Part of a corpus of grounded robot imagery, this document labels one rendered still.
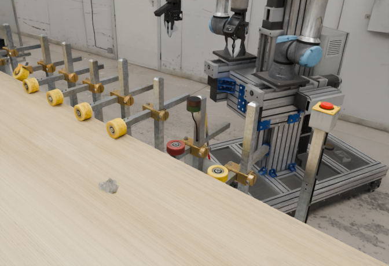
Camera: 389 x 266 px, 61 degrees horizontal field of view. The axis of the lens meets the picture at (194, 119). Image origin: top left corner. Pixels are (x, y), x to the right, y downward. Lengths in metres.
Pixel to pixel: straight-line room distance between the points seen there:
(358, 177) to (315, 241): 1.67
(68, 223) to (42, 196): 0.18
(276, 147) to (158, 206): 1.42
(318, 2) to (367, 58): 2.22
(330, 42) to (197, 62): 2.72
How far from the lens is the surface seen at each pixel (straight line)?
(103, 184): 1.23
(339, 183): 2.60
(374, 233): 2.67
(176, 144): 1.44
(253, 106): 1.26
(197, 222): 1.09
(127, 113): 1.82
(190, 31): 4.68
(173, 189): 1.21
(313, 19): 1.77
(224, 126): 1.72
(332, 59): 2.36
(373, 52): 3.91
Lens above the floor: 1.66
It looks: 27 degrees down
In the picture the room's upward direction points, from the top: 2 degrees clockwise
